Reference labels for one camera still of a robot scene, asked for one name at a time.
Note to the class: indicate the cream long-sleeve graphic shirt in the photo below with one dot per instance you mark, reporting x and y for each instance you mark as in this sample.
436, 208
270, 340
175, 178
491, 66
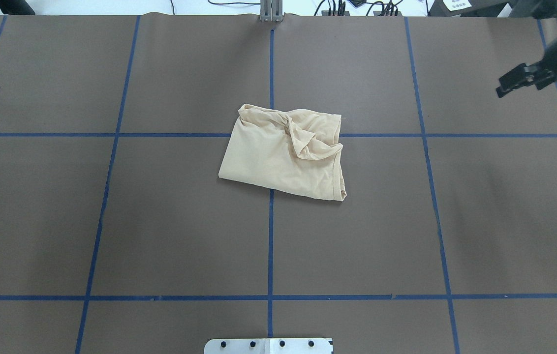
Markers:
297, 152

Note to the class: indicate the brown black box device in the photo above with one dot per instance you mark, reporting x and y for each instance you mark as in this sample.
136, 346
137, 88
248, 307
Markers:
467, 8

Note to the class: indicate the aluminium frame post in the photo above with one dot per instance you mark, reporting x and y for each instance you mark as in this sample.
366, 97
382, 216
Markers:
271, 11

